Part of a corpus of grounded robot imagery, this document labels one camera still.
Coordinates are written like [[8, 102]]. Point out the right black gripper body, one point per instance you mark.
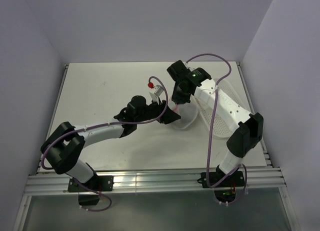
[[176, 86]]

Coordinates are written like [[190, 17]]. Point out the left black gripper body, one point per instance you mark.
[[152, 111]]

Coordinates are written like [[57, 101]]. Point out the white mesh laundry bag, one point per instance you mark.
[[188, 113]]

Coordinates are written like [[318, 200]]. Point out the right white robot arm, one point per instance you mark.
[[247, 128]]

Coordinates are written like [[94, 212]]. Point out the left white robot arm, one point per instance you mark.
[[63, 148]]

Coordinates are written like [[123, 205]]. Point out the white perforated plastic basket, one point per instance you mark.
[[221, 103]]

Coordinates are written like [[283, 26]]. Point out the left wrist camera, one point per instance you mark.
[[155, 92]]

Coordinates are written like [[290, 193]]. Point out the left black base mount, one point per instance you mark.
[[97, 183]]

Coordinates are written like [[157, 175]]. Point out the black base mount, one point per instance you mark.
[[97, 183], [234, 180]]

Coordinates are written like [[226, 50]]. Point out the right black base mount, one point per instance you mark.
[[234, 180]]

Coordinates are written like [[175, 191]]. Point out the aluminium mounting rail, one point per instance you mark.
[[150, 181]]

